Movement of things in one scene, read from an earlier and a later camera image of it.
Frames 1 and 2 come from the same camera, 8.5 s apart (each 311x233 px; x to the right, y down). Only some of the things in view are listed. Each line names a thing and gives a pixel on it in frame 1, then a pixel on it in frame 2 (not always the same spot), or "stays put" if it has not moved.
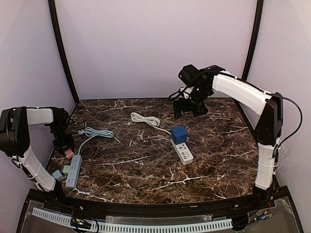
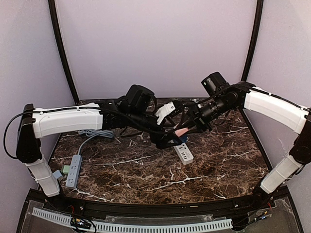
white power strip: (183, 152) stays put
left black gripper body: (64, 142) -> (163, 132)
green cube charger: (66, 169) stays put
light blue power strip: (74, 171) stays put
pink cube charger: (69, 154) -> (181, 131)
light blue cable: (91, 132) stays put
